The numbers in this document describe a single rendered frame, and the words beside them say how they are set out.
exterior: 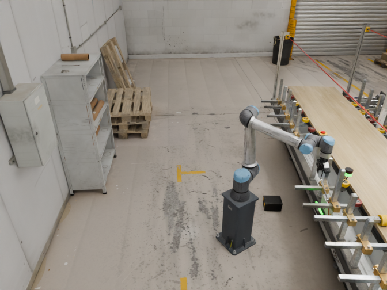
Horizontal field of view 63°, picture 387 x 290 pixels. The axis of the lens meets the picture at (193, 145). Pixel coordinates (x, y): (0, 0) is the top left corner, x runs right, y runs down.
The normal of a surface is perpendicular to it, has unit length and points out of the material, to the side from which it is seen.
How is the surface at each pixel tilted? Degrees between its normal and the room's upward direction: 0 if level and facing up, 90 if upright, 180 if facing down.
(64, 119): 90
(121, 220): 0
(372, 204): 0
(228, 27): 90
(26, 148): 90
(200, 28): 90
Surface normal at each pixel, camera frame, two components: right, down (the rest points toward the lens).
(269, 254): 0.00, -0.86
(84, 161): 0.07, 0.51
